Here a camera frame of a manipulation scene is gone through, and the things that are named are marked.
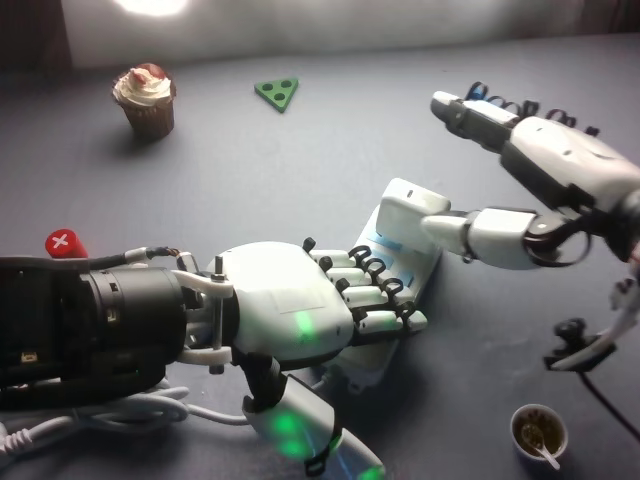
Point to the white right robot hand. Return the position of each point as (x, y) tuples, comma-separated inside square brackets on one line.
[(565, 145)]

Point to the toy chocolate cupcake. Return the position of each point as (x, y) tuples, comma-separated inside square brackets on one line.
[(147, 110)]

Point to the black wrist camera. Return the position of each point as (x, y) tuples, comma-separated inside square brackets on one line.
[(570, 332)]

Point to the red cylinder block white cross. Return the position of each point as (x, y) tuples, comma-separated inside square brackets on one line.
[(62, 245)]

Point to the green triangle block three holes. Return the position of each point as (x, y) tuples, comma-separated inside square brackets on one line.
[(280, 102)]

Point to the white power adapter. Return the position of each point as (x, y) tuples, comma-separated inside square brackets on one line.
[(405, 205)]

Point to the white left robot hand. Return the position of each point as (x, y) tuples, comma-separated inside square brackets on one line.
[(280, 295)]

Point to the small white spoon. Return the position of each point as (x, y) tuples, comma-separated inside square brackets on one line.
[(545, 454)]

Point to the grey table cloth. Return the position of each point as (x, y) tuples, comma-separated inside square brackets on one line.
[(300, 165)]

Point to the small white cup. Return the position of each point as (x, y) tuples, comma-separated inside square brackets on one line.
[(520, 445)]

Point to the white power strip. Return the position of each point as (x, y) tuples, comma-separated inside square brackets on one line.
[(365, 365)]

